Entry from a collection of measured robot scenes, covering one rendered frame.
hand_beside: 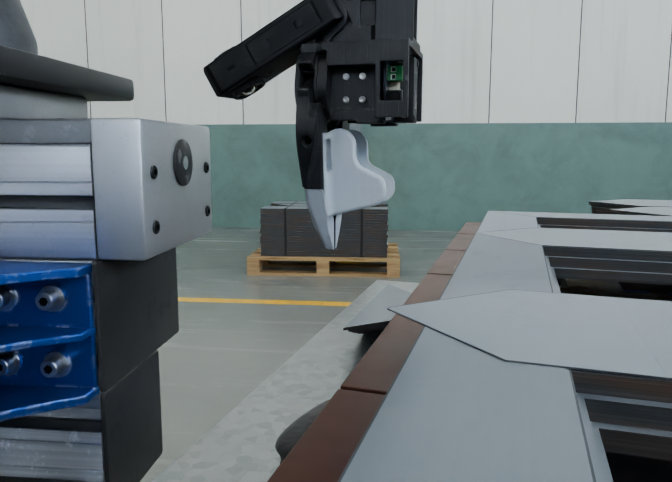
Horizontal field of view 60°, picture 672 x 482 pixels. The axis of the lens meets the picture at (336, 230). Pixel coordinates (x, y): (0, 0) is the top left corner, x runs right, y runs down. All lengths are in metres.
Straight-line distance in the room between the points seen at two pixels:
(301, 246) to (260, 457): 4.04
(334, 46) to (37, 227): 0.23
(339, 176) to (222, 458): 0.31
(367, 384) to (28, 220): 0.24
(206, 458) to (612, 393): 0.39
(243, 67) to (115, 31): 7.74
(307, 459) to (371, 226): 4.26
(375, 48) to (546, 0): 7.21
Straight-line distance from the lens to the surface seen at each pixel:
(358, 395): 0.37
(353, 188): 0.43
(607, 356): 0.38
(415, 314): 0.43
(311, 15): 0.44
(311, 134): 0.41
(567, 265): 0.79
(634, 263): 0.80
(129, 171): 0.39
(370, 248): 4.56
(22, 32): 0.51
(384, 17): 0.43
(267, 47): 0.44
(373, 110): 0.42
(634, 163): 7.73
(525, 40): 7.47
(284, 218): 4.59
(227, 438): 0.65
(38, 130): 0.43
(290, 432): 0.60
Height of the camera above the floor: 0.97
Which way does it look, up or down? 8 degrees down
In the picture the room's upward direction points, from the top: straight up
